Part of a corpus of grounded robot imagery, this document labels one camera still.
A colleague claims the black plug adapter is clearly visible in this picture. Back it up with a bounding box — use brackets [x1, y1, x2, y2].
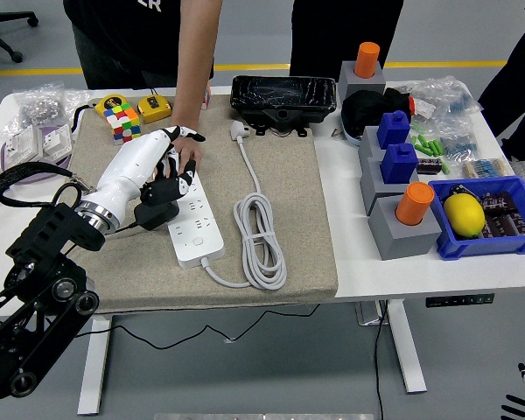
[134, 199, 180, 232]

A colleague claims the black table control panel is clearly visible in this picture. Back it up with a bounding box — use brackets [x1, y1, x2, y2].
[424, 291, 495, 309]

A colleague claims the black cloth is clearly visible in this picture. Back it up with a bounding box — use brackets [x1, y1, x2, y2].
[340, 87, 415, 137]

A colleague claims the black film-wrapped device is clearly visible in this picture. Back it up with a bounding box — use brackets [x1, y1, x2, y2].
[229, 74, 337, 137]

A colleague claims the clear bag of tan resistors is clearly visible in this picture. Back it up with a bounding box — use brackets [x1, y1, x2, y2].
[461, 156, 515, 179]

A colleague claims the square yellow tape measure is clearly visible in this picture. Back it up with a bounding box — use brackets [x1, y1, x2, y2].
[136, 86, 173, 125]

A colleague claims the clear bag of metal nuts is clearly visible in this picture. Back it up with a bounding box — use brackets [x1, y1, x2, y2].
[2, 80, 92, 137]

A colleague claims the black office chair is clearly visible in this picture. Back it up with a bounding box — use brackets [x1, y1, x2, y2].
[0, 0, 39, 64]

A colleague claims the dark brown capacitor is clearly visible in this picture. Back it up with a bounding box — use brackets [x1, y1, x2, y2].
[480, 191, 518, 214]
[484, 212, 525, 240]

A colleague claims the blue block with knob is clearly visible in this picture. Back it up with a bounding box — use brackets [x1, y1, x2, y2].
[375, 109, 411, 151]
[379, 143, 419, 185]

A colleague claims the grey-brown mat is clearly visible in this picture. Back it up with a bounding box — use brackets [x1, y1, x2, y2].
[67, 94, 339, 314]

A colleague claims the black hanging cable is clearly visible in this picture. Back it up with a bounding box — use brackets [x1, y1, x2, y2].
[373, 300, 389, 420]

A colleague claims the clear bag of blue resistors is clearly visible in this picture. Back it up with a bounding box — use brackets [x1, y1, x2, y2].
[437, 117, 480, 158]

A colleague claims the white socket box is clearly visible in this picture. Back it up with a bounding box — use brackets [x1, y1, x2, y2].
[3, 124, 43, 172]
[41, 124, 74, 159]

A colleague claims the white cord with plug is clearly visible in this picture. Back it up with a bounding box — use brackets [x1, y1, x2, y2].
[200, 120, 289, 291]

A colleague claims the grey square block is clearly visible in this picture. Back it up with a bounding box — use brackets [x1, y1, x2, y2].
[357, 125, 415, 161]
[367, 194, 443, 262]
[359, 155, 421, 216]
[337, 60, 387, 101]

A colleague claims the dark printed capacitor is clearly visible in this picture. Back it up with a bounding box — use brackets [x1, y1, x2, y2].
[415, 157, 443, 175]

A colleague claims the red white labelled item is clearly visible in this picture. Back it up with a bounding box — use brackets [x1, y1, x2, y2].
[407, 95, 437, 119]

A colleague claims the orange cylinder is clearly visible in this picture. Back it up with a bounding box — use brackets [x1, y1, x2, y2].
[353, 41, 381, 80]
[395, 181, 436, 227]

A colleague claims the purple tray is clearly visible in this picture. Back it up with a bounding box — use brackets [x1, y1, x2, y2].
[0, 124, 74, 185]

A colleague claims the large clear bag of resistors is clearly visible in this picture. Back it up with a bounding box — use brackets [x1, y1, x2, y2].
[409, 76, 482, 122]

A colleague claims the grey under-table box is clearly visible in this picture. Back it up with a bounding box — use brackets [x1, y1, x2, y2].
[353, 300, 389, 327]

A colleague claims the thin black plug cord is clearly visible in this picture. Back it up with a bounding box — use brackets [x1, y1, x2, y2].
[76, 220, 321, 351]

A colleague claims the white table leg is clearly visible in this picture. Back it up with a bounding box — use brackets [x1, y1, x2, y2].
[76, 314, 113, 417]
[384, 299, 428, 395]

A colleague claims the yellow lemon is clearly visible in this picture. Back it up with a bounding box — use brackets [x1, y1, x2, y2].
[444, 193, 486, 240]

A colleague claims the white power strip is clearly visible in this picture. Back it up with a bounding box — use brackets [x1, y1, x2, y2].
[167, 168, 227, 270]

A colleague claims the white blue round dish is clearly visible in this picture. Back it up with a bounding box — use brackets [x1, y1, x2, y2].
[339, 108, 365, 148]

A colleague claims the round yellow tape measure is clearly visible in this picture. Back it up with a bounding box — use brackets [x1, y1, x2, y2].
[71, 93, 130, 133]

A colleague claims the person's left hand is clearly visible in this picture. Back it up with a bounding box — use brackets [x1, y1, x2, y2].
[173, 138, 204, 178]

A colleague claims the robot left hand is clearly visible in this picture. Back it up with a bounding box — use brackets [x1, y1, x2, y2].
[86, 125, 207, 225]

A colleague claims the blue plastic bin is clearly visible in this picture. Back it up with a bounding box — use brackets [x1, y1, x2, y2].
[428, 174, 525, 262]

